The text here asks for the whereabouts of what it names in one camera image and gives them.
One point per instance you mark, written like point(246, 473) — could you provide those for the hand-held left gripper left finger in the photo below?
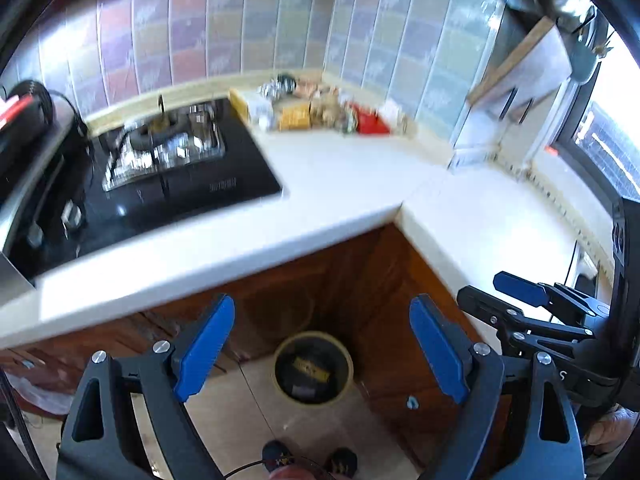
point(205, 350)

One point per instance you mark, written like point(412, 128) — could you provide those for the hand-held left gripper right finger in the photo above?
point(437, 345)

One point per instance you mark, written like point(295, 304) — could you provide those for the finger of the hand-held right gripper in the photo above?
point(492, 310)
point(520, 287)

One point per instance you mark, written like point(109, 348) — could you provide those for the round yellow-rimmed trash bin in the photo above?
point(281, 355)

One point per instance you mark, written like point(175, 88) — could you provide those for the white wrapper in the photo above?
point(395, 112)

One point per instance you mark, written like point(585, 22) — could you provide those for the red packet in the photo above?
point(371, 122)

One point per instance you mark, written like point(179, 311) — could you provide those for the yellow package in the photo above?
point(240, 102)

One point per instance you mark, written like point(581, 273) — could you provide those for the yellow box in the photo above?
point(295, 115)

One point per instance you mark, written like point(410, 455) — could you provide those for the brown snack packet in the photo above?
point(327, 110)

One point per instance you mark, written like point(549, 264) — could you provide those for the person's right hand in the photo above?
point(614, 430)

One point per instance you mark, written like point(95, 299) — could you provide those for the wooden kitchen cabinet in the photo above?
point(360, 280)

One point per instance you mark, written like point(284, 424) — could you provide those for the blue patterned shoe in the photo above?
point(277, 455)
point(345, 462)

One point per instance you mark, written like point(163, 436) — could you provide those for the small orange item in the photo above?
point(551, 151)

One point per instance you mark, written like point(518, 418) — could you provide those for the dark framed window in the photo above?
point(607, 145)

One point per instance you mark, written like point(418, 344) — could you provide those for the white plastic bag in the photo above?
point(35, 392)

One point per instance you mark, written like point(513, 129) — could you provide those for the black glass gas stove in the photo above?
point(235, 170)

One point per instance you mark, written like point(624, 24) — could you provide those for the foil burner tray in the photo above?
point(165, 155)

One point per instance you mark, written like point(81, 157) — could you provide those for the wooden cutting board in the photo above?
point(530, 65)

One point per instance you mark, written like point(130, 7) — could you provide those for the teal utensil holder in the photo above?
point(582, 60)

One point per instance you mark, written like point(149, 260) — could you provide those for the black red electric hotplate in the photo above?
point(22, 115)

